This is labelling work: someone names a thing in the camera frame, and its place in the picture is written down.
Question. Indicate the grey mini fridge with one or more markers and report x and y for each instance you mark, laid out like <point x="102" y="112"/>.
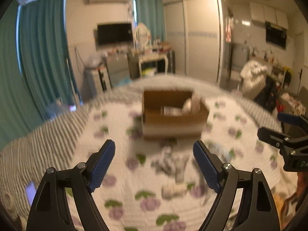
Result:
<point x="118" y="69"/>

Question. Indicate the grey plush bunny toy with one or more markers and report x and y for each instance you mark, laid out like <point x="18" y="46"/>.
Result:
<point x="170" y="164"/>

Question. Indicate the teal left curtain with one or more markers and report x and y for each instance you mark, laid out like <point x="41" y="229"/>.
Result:
<point x="37" y="78"/>

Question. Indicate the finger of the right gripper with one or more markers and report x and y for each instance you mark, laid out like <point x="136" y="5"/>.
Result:
<point x="293" y="124"/>
<point x="271" y="137"/>

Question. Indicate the white dressing table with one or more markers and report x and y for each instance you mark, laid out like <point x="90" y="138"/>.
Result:
<point x="164" y="62"/>

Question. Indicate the teal right curtain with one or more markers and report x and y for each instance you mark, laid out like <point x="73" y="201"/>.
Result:
<point x="151" y="14"/>

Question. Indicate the white cloth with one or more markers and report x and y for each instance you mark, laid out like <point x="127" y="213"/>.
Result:
<point x="173" y="191"/>

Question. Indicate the black range hood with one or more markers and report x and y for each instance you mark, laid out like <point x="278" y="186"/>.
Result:
<point x="276" y="35"/>

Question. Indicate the grey washing machine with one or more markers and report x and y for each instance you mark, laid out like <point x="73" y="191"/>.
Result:
<point x="240" y="56"/>

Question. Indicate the black wall television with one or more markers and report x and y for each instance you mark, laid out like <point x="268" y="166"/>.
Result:
<point x="114" y="33"/>

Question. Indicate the white packet in box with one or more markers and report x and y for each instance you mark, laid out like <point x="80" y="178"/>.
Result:
<point x="172" y="111"/>

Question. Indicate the white wardrobe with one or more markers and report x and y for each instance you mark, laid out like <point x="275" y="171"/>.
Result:
<point x="195" y="31"/>

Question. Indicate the white bundled laundry bag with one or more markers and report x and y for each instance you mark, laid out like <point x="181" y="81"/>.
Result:
<point x="253" y="79"/>

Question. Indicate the oval vanity mirror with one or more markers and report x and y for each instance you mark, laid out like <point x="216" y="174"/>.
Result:
<point x="141" y="36"/>

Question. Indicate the white floral quilt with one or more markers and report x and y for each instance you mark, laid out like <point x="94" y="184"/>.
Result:
<point x="130" y="195"/>

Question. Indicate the cream lace sock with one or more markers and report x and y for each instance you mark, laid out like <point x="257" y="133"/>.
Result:
<point x="187" y="106"/>

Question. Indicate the brown cardboard box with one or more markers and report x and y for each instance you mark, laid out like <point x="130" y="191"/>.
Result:
<point x="155" y="125"/>

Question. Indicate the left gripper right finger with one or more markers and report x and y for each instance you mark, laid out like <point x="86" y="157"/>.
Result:
<point x="257" y="209"/>

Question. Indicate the white black suitcase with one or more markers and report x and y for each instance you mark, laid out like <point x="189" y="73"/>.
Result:
<point x="98" y="80"/>

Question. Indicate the white kitchen cabinets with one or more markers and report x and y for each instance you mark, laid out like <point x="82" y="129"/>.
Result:
<point x="262" y="14"/>

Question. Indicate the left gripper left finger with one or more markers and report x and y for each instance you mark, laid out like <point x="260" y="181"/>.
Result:
<point x="50" y="210"/>

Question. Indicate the teal curtain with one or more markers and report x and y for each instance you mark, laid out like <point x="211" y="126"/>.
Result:
<point x="37" y="78"/>
<point x="151" y="14"/>

